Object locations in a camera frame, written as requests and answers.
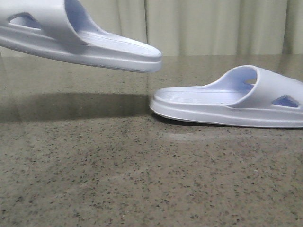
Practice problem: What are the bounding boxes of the light blue slipper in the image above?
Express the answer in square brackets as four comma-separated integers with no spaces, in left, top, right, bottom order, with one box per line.
[0,0,162,72]
[150,65,303,128]

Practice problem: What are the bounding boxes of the pale green curtain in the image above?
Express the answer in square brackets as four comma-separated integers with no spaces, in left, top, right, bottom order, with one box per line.
[78,0,303,55]

